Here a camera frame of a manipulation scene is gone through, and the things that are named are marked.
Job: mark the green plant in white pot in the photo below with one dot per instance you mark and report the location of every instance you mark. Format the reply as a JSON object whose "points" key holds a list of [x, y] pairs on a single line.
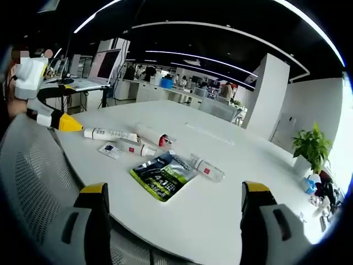
{"points": [[311, 146]]}

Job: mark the grey mesh office chair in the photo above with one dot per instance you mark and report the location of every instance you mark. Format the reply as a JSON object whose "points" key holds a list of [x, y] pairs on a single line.
{"points": [[30, 171]]}

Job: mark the green black skincare pouch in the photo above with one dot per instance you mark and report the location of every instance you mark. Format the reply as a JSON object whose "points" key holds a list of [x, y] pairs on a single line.
{"points": [[162, 176]]}

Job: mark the white skincare bottle red cap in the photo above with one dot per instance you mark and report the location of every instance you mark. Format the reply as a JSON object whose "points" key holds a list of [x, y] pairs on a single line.
{"points": [[150, 134]]}

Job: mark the blue box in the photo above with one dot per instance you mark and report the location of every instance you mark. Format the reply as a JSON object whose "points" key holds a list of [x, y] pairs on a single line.
{"points": [[167, 82]]}

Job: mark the blue tissue pack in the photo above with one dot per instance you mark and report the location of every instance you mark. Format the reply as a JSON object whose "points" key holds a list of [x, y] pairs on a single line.
{"points": [[311, 183]]}

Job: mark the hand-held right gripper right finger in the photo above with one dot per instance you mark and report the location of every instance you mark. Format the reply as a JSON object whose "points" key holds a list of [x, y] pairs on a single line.
{"points": [[264, 237]]}

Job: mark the white skincare tube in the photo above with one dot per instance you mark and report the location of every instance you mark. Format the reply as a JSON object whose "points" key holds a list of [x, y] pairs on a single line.
{"points": [[110, 133]]}

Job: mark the open white laptop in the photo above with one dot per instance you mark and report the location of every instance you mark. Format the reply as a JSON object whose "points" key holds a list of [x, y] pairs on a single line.
{"points": [[103, 69]]}

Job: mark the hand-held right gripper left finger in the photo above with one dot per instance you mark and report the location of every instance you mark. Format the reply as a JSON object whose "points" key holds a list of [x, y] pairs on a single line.
{"points": [[82, 234]]}

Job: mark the small white skincare sachet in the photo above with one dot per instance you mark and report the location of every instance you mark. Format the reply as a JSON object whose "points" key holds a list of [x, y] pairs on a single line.
{"points": [[109, 150]]}

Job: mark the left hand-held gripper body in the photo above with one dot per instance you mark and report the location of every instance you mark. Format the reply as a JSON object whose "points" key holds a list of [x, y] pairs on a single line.
{"points": [[29, 77]]}

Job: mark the dark bag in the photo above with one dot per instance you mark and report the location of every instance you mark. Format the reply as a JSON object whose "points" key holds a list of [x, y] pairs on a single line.
{"points": [[329, 185]]}

